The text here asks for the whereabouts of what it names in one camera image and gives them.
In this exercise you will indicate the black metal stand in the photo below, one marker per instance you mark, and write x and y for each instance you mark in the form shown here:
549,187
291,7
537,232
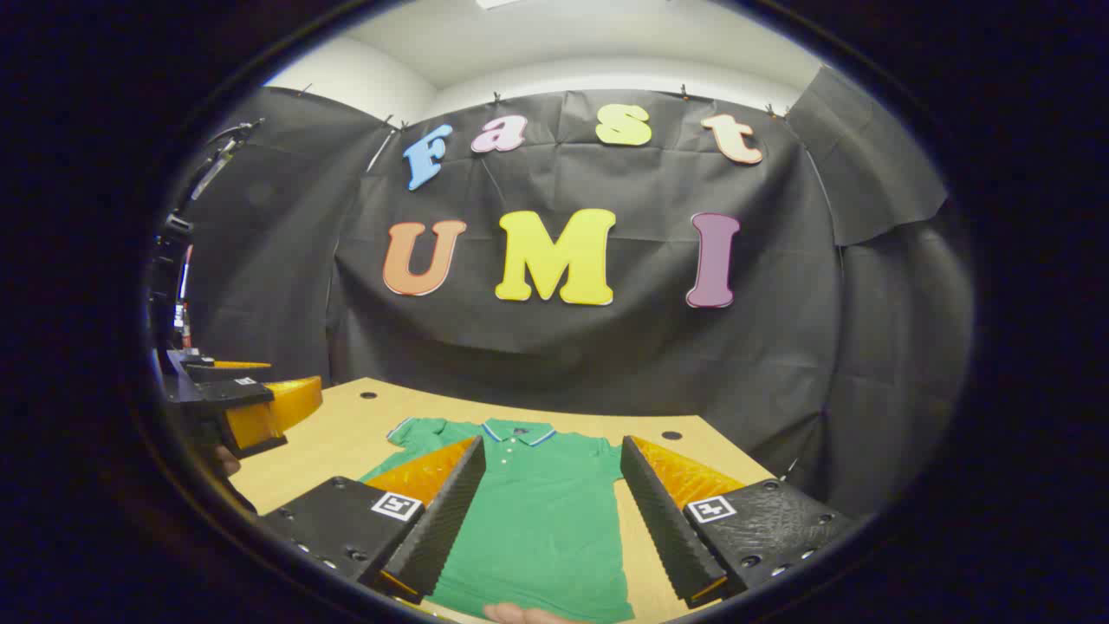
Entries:
227,147

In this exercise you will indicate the green T-shirt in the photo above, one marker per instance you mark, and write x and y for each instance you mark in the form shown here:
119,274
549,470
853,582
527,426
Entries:
546,520

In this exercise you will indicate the black backdrop cloth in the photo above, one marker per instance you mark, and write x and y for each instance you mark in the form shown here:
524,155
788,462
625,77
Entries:
606,355

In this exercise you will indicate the red bottle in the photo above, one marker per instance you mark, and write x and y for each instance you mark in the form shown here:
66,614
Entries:
184,334

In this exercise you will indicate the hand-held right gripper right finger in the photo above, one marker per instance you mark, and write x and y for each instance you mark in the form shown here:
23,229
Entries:
663,520

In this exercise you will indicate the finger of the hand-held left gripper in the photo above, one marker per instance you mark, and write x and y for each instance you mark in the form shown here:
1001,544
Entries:
208,371
234,392

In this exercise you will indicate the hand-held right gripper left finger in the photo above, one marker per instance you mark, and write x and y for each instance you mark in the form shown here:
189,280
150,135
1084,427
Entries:
437,529

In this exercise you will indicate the computer monitor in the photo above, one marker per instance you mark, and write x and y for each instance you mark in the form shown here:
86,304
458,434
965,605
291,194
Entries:
184,277

